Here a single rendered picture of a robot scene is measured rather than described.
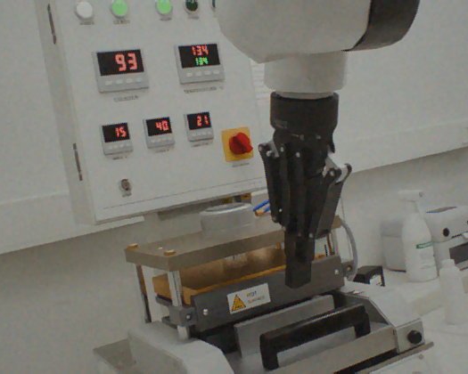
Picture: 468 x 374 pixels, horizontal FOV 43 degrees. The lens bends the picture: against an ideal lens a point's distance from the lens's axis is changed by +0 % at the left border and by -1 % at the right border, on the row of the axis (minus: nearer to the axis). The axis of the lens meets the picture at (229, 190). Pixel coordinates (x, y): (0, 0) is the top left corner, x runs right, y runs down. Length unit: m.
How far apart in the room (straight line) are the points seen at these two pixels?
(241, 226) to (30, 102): 0.64
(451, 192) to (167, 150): 1.47
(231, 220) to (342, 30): 0.40
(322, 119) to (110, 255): 0.83
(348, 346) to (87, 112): 0.51
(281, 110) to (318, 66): 0.06
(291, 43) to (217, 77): 0.54
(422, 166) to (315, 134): 1.52
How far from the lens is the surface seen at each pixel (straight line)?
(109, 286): 1.37
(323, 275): 0.85
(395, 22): 0.55
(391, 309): 0.84
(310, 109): 0.63
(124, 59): 0.98
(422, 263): 1.71
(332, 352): 0.76
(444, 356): 1.32
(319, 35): 0.51
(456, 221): 1.78
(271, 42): 0.49
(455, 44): 2.43
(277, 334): 0.71
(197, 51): 1.03
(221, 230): 0.85
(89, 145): 0.95
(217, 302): 0.77
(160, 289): 0.90
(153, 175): 0.97
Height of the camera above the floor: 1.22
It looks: 3 degrees down
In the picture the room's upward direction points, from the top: 10 degrees counter-clockwise
